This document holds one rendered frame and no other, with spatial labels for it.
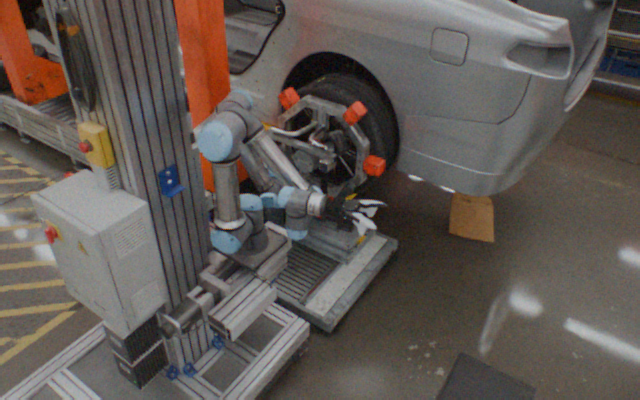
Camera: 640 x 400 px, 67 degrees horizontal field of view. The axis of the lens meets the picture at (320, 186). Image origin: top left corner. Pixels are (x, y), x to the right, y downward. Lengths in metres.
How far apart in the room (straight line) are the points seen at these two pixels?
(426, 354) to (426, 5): 1.74
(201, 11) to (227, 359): 1.61
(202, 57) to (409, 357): 1.85
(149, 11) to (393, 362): 2.01
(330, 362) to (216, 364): 0.60
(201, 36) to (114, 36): 0.97
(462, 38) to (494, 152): 0.55
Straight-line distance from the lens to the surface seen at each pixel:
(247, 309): 1.95
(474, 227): 3.60
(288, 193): 1.62
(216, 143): 1.58
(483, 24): 2.25
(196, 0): 2.38
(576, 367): 3.02
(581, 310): 3.31
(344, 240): 2.98
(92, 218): 1.67
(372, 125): 2.47
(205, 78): 2.50
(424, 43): 2.36
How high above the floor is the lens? 2.21
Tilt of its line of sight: 36 degrees down
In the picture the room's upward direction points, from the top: 2 degrees clockwise
